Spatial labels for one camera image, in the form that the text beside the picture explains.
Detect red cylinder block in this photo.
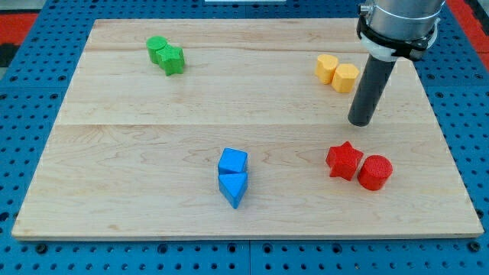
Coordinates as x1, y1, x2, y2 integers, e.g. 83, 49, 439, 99
357, 155, 393, 191

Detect blue cube block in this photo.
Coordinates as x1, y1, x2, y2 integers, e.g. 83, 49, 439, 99
218, 147, 248, 174

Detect red star block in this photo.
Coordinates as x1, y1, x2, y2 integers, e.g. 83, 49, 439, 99
325, 141, 364, 181

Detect green cylinder block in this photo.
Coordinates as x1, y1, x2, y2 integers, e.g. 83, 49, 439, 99
146, 36, 167, 64

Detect green star block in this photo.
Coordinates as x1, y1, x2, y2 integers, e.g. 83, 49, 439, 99
156, 44, 185, 76

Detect black clamp ring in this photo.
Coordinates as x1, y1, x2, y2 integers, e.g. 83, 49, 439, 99
356, 15, 440, 62

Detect yellow heart block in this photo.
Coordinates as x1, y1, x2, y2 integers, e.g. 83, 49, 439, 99
315, 54, 339, 84

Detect yellow hexagon block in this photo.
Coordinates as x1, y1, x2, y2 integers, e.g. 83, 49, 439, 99
331, 63, 359, 93

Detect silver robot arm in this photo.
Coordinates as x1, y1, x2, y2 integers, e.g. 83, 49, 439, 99
358, 0, 445, 40

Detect light wooden board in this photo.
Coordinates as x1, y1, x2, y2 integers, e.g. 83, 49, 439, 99
11, 18, 484, 241

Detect blue triangle block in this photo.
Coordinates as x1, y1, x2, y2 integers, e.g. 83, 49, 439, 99
218, 173, 248, 209

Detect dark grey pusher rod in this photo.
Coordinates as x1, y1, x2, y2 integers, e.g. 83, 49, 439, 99
348, 55, 396, 127

